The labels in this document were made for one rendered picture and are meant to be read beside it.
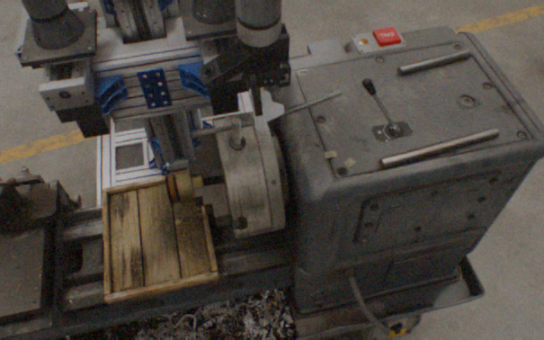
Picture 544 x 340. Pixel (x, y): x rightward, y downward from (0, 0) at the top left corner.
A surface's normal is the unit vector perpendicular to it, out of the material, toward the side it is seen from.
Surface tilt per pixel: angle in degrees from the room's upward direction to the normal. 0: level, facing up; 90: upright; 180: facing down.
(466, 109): 0
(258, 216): 75
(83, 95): 90
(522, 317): 0
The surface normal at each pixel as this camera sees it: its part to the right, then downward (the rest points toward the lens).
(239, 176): 0.11, 0.00
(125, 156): -0.03, -0.59
